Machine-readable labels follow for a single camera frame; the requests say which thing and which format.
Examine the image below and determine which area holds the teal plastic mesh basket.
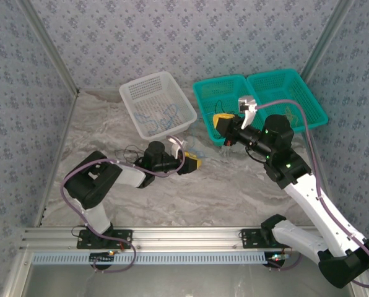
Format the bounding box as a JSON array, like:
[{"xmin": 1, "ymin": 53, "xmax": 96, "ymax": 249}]
[
  {"xmin": 246, "ymin": 68, "xmax": 329, "ymax": 137},
  {"xmin": 193, "ymin": 74, "xmax": 271, "ymax": 148}
]

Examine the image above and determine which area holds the white plastic mesh basket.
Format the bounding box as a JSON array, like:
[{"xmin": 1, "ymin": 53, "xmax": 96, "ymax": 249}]
[{"xmin": 118, "ymin": 71, "xmax": 198, "ymax": 144}]

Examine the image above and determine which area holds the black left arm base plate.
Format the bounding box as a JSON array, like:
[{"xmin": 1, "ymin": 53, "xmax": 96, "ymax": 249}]
[{"xmin": 76, "ymin": 228, "xmax": 134, "ymax": 250}]

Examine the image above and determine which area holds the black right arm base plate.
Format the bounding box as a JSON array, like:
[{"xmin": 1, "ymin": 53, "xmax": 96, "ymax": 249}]
[{"xmin": 240, "ymin": 228, "xmax": 298, "ymax": 251}]

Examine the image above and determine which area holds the grey metal sheet panel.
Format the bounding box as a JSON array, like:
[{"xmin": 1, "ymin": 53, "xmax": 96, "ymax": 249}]
[{"xmin": 1, "ymin": 250, "xmax": 368, "ymax": 297}]

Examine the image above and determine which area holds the white slotted cable duct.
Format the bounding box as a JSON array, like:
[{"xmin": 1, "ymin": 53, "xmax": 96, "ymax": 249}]
[{"xmin": 32, "ymin": 251, "xmax": 286, "ymax": 265}]

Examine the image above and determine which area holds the small circuit board with LED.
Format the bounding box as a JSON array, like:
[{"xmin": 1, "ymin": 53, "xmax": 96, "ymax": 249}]
[
  {"xmin": 90, "ymin": 252, "xmax": 116, "ymax": 267},
  {"xmin": 264, "ymin": 252, "xmax": 289, "ymax": 269}
]

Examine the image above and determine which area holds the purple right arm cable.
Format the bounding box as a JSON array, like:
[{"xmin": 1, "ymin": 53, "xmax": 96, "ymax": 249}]
[{"xmin": 255, "ymin": 99, "xmax": 369, "ymax": 289}]

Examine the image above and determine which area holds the aluminium side rail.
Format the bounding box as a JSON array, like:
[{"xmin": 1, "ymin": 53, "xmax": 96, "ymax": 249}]
[
  {"xmin": 305, "ymin": 132, "xmax": 332, "ymax": 208},
  {"xmin": 34, "ymin": 89, "xmax": 82, "ymax": 228}
]

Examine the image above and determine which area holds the aluminium mounting rail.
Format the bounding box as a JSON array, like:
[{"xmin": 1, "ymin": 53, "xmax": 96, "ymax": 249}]
[{"xmin": 20, "ymin": 227, "xmax": 321, "ymax": 251}]

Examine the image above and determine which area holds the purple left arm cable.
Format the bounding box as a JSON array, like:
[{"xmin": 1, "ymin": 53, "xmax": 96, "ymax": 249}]
[{"xmin": 62, "ymin": 135, "xmax": 186, "ymax": 275}]

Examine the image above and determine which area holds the aluminium corner post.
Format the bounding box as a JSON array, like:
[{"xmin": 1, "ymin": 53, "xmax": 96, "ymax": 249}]
[
  {"xmin": 17, "ymin": 0, "xmax": 80, "ymax": 95},
  {"xmin": 299, "ymin": 0, "xmax": 357, "ymax": 82}
]

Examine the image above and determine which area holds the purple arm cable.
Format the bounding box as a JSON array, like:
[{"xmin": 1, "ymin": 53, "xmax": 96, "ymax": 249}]
[
  {"xmin": 62, "ymin": 135, "xmax": 186, "ymax": 275},
  {"xmin": 255, "ymin": 99, "xmax": 369, "ymax": 289}
]

